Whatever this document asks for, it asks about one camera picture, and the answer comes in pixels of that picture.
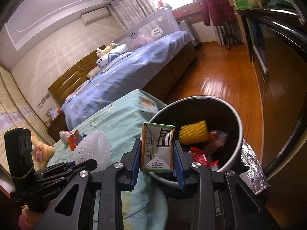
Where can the silver foil bag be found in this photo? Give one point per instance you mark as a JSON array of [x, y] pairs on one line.
[[254, 176]]

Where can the beige teddy bear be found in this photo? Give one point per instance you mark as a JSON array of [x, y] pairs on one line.
[[41, 153]]

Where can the blue white pillow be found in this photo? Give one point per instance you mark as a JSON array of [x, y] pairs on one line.
[[117, 54]]

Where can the left hand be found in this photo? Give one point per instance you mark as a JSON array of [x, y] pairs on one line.
[[30, 215]]

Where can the white air conditioner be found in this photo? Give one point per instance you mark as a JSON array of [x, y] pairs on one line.
[[94, 16]]

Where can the yellow foam fruit net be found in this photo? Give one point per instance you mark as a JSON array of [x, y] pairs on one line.
[[193, 133]]

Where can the wooden window desk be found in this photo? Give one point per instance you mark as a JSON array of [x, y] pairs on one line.
[[192, 13]]

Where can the red chip bag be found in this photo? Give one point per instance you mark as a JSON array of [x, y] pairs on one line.
[[198, 155]]

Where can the orange green drink carton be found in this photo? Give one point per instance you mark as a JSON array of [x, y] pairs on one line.
[[157, 148]]

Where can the purple plush toy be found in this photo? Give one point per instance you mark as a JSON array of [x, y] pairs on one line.
[[142, 40]]

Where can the white mesh bed rail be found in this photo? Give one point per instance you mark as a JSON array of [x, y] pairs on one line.
[[157, 25]]

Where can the white foam fruit net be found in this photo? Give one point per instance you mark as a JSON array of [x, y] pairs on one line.
[[95, 145]]

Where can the white paper ball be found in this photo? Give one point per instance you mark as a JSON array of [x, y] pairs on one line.
[[64, 136]]

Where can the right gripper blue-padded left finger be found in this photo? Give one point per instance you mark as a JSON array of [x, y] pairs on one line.
[[74, 207]]

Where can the small red snack wrapper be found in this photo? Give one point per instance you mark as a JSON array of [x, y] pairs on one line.
[[74, 139]]

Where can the black trash bin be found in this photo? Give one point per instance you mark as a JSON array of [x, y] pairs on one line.
[[208, 130]]

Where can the grey curtain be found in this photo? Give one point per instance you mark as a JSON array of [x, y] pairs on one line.
[[129, 13]]

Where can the dark red jacket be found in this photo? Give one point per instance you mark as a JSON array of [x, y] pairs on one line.
[[218, 12]]

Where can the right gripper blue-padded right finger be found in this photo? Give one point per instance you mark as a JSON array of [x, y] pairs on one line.
[[239, 206]]

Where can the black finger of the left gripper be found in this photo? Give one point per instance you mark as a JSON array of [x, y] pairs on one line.
[[72, 168]]

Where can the small yellow plush toy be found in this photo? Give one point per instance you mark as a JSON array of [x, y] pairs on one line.
[[104, 51]]

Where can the blue bed quilt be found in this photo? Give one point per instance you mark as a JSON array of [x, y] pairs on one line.
[[132, 72]]

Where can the wooden nightstand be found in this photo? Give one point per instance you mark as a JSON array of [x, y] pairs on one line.
[[56, 126]]

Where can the black tv cabinet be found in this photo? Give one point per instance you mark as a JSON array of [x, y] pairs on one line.
[[277, 47]]

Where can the wooden headboard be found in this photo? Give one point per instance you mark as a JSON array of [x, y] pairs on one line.
[[75, 76]]

